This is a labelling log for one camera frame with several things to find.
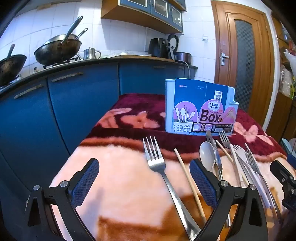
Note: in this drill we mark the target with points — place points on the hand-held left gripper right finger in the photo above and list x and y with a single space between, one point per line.
203 183

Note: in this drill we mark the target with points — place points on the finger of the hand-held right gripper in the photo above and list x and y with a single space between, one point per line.
283 172
290 197

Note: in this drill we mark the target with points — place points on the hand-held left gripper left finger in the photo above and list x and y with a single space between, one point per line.
84 185

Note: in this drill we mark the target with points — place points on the wooden chopstick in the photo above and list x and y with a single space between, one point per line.
188 178
223 150

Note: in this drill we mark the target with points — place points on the steel table knife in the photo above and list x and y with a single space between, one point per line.
218 162

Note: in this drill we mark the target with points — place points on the white plastic spoon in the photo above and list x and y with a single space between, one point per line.
207 155

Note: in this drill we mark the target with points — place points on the slim steel fork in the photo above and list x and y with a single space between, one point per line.
251 158

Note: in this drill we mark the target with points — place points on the large steel fork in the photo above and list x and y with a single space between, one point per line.
159 165

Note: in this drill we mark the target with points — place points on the small steel fork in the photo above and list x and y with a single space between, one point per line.
223 137

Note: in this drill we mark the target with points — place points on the light blue utensil holder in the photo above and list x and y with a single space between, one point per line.
185 102

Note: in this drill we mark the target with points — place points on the light blue plastic box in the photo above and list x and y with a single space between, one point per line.
289 144

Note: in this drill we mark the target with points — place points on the maroon pink floral blanket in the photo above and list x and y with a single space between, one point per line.
129 192

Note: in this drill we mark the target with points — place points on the white plastic bags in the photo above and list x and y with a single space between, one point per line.
288 76

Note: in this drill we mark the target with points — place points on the wooden door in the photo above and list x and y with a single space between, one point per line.
245 58

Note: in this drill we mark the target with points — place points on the gas stove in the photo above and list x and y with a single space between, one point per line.
60 63

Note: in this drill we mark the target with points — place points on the rice cooker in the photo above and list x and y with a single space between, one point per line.
182 56

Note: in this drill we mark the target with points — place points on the steel kettle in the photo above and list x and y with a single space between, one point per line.
89 53

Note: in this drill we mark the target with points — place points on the large black wok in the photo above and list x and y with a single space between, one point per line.
55 52

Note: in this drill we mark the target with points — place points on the small black wok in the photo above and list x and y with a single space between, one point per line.
10 67

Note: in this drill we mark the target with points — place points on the black air fryer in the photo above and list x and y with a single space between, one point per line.
158 47

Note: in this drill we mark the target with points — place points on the white wall switch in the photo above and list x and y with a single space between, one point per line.
205 38

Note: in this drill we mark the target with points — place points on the blue glass wall cabinet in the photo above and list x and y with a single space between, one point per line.
148 11

